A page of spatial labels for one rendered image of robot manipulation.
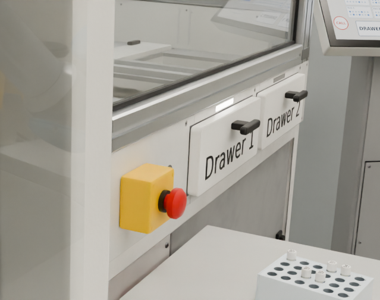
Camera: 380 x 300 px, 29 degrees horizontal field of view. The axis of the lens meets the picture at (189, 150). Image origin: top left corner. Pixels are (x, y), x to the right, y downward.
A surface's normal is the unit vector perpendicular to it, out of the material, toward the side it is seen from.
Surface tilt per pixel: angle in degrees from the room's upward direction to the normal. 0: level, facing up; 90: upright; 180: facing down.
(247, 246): 0
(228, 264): 0
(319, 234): 90
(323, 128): 90
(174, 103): 90
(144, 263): 90
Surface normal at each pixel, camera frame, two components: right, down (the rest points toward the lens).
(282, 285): -0.54, 0.20
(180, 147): 0.92, 0.15
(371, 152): 0.26, 0.27
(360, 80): -0.96, 0.02
